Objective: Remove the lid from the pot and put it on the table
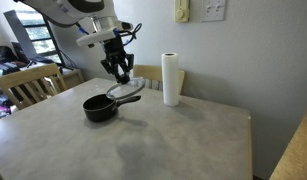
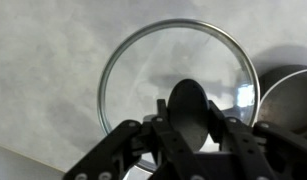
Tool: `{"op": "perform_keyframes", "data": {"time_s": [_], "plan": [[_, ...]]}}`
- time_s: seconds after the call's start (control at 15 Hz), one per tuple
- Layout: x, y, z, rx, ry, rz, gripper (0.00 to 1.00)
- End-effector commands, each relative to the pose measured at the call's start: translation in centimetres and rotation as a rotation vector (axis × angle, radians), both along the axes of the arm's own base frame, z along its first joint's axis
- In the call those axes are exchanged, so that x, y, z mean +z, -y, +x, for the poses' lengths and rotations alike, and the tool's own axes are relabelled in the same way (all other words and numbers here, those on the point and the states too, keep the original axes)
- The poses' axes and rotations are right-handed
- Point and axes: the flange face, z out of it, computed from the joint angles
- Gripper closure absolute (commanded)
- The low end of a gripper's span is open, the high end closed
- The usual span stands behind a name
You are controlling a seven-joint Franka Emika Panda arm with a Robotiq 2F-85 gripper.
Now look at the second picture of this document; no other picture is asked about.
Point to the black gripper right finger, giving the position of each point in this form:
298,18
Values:
259,146

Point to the glass lid with black knob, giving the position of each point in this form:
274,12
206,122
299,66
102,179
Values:
179,60

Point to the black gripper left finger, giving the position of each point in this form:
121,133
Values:
126,143

